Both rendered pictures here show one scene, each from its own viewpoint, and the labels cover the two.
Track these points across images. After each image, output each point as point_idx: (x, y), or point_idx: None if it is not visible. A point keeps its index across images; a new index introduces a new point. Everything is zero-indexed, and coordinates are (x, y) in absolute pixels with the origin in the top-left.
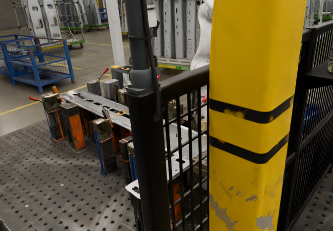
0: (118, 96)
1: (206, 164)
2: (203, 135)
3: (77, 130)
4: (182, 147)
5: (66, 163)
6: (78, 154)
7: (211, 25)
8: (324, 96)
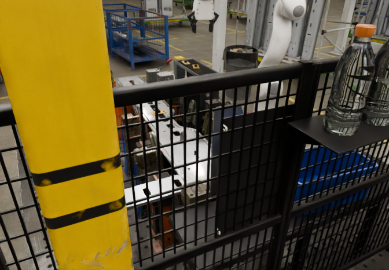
0: None
1: (190, 196)
2: None
3: (118, 120)
4: (190, 168)
5: None
6: None
7: (287, 25)
8: (362, 153)
